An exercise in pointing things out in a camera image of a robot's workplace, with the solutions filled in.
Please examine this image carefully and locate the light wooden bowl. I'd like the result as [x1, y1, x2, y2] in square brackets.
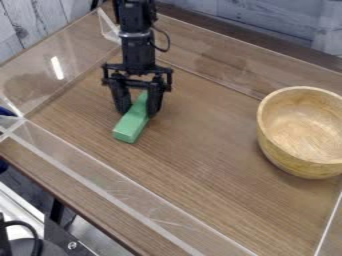
[256, 86, 342, 179]

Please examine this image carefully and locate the black table leg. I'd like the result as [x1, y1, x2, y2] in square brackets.
[49, 199, 64, 224]

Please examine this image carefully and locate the blue object at left edge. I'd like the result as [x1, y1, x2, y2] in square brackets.
[0, 106, 17, 117]

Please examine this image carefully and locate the green rectangular block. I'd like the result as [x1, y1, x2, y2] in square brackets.
[112, 92, 149, 144]

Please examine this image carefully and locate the black metal bracket with screw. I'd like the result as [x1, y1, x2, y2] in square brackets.
[41, 218, 98, 256]

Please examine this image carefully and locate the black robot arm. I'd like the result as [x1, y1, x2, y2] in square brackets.
[101, 0, 173, 118]

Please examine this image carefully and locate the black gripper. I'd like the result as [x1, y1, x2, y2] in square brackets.
[101, 31, 172, 118]

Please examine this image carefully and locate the black cable loop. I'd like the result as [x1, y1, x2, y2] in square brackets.
[0, 213, 45, 256]

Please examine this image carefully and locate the clear acrylic corner bracket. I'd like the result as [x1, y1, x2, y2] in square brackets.
[97, 8, 120, 43]

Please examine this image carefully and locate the clear acrylic tray wall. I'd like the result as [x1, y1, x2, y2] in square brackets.
[0, 8, 342, 256]

